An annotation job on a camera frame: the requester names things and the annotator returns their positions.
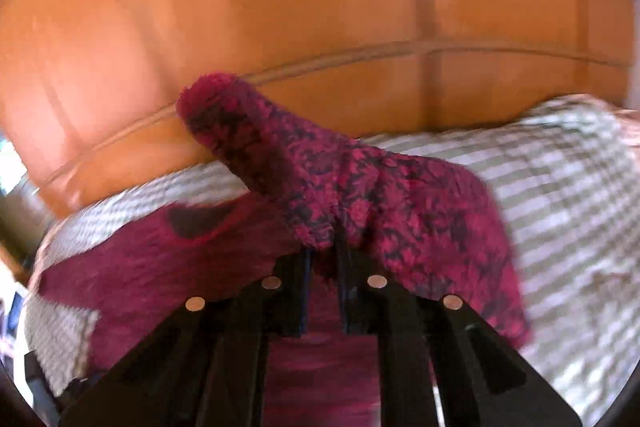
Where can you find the floral pillow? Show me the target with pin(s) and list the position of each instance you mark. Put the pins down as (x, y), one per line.
(627, 122)

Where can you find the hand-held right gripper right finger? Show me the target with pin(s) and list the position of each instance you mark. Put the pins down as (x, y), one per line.
(350, 302)

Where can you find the magenta fuzzy knit sweater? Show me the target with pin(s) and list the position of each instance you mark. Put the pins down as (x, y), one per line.
(390, 187)

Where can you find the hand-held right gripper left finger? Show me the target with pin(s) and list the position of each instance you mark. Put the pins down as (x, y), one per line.
(298, 302)

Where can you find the green white checkered bed sheet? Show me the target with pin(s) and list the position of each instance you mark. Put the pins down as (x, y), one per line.
(550, 207)

